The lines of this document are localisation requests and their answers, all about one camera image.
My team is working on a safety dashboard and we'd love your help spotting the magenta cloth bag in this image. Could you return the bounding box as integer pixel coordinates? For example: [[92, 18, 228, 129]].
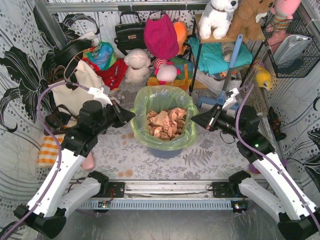
[[143, 13, 179, 60]]

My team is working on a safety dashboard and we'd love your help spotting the black leather handbag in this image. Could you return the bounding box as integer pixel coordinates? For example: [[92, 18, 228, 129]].
[[114, 11, 147, 56]]

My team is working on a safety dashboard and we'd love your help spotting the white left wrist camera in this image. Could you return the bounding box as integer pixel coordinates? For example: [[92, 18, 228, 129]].
[[87, 85, 113, 107]]

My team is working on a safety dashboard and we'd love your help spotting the colourful scarf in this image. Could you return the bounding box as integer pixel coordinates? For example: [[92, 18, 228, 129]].
[[82, 41, 117, 72]]

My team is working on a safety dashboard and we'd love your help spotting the green trash bag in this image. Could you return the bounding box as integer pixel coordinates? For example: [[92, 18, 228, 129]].
[[130, 85, 199, 151]]

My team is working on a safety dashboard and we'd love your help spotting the teal folded cloth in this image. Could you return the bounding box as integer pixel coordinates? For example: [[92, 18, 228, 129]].
[[198, 43, 253, 75]]

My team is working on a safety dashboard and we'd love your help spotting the brown bear plush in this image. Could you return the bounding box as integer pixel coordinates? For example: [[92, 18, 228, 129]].
[[227, 0, 275, 41]]

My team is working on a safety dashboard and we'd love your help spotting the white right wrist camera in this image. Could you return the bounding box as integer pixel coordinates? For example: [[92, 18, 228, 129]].
[[222, 87, 240, 110]]

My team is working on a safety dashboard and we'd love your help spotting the white pink plush doll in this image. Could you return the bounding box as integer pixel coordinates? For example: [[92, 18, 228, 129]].
[[152, 58, 181, 85]]

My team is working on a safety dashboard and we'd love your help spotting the crumpled brown paper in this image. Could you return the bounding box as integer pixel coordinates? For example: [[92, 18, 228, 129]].
[[146, 107, 187, 141]]

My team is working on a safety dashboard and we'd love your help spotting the blue lint roller mop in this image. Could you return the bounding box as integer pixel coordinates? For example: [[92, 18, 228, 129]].
[[197, 34, 243, 111]]

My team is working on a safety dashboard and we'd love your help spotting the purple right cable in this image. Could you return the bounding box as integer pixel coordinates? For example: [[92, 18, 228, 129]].
[[234, 83, 320, 221]]

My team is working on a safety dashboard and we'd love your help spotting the purple orange sock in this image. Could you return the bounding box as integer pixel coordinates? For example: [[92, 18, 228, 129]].
[[248, 159, 288, 174]]

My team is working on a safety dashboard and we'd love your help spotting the blue trash bin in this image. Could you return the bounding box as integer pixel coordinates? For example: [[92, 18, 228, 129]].
[[147, 147, 184, 159]]

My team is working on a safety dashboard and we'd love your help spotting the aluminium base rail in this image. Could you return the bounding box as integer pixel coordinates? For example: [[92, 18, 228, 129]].
[[76, 180, 255, 215]]

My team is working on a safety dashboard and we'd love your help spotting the white dog plush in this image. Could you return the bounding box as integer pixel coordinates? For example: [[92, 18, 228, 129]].
[[199, 0, 239, 40]]

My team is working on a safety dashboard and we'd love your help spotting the black frame wooden shelf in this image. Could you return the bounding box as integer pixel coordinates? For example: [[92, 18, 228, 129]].
[[188, 14, 254, 92]]

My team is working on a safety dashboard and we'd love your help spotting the cream canvas tote bag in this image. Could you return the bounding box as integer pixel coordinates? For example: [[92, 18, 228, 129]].
[[51, 60, 104, 116]]

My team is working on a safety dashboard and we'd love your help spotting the red cloth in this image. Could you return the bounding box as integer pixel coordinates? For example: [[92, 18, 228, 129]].
[[96, 58, 128, 90]]

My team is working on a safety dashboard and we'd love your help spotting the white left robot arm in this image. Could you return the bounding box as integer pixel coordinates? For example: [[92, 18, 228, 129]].
[[14, 100, 135, 239]]

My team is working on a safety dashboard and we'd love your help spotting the beige chenille mop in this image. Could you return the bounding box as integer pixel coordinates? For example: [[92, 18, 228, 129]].
[[240, 71, 268, 117]]

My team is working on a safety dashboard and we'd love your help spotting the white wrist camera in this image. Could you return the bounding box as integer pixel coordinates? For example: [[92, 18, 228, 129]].
[[222, 87, 240, 110], [87, 85, 113, 107]]

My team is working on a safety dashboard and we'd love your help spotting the pink plush toy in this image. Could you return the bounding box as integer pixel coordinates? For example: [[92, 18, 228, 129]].
[[265, 0, 301, 32]]

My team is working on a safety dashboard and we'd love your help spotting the black orange butterfly toy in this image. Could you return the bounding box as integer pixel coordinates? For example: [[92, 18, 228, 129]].
[[267, 107, 287, 142]]

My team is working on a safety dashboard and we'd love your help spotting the silver foil pouch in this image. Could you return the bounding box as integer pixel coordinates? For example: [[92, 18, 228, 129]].
[[273, 34, 312, 65]]

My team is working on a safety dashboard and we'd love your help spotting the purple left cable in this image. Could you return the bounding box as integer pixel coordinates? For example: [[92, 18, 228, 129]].
[[0, 82, 91, 240]]

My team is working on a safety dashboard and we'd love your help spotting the orange plush toy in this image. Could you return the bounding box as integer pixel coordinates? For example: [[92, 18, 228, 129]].
[[173, 21, 188, 55]]

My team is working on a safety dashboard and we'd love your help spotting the black hat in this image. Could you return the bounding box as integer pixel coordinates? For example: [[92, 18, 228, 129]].
[[54, 39, 93, 67]]

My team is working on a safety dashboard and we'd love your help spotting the orange checked towel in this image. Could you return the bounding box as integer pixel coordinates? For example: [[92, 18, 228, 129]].
[[37, 135, 59, 168]]

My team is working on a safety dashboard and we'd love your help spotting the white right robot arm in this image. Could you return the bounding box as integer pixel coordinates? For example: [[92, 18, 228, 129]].
[[191, 104, 320, 240]]

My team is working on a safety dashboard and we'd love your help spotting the pink case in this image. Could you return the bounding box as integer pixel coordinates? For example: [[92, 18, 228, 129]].
[[81, 151, 95, 171]]

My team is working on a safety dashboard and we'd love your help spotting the rainbow striped bag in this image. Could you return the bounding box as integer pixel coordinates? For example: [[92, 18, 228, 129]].
[[146, 57, 194, 91]]

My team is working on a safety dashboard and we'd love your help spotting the purple cable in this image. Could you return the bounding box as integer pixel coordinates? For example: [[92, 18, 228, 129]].
[[234, 83, 320, 221], [0, 82, 91, 240]]

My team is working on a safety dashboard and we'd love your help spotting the white lamb plush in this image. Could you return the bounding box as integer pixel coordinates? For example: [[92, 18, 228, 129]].
[[124, 48, 151, 84]]

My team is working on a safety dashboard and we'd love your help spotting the black wire basket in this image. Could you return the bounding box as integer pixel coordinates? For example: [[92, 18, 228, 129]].
[[261, 12, 320, 79]]

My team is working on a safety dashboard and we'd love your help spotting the yellow duck plush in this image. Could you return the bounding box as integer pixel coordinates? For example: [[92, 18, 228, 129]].
[[253, 61, 272, 91]]

